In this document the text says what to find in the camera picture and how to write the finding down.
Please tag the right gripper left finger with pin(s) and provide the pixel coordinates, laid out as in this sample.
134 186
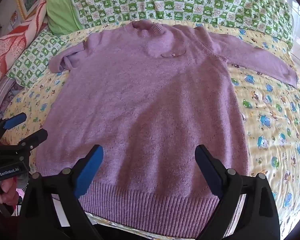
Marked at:
51 207

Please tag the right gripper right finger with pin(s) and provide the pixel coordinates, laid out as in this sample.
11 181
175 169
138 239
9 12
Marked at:
259 218

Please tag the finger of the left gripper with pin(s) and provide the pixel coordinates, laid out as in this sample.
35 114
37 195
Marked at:
26 145
9 123

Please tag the purple knit sweater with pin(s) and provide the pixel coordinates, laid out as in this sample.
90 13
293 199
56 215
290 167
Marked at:
149 94

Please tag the person left hand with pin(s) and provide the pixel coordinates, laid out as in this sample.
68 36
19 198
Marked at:
9 193

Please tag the striped purple fabric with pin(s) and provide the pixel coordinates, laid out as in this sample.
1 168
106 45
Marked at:
8 85

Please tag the green checkered pillow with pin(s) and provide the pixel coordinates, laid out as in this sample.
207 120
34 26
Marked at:
34 60

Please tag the red cream floral blanket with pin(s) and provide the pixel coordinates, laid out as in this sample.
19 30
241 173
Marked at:
13 44

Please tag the green white checkered quilt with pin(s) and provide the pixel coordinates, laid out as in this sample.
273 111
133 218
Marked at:
271 17

